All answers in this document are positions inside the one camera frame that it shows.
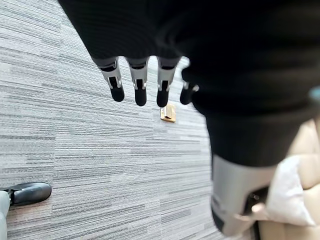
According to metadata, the white cushion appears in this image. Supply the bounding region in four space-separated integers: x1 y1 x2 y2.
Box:
251 155 316 227

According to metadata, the robot dark foot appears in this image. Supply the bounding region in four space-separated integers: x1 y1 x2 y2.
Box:
6 182 53 207

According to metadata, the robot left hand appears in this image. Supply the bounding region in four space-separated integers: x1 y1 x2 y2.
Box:
57 0 320 237

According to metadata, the robot silver leg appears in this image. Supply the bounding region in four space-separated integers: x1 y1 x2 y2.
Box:
0 190 11 240

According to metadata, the brass floor socket box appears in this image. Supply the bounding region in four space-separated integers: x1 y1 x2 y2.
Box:
160 104 177 123

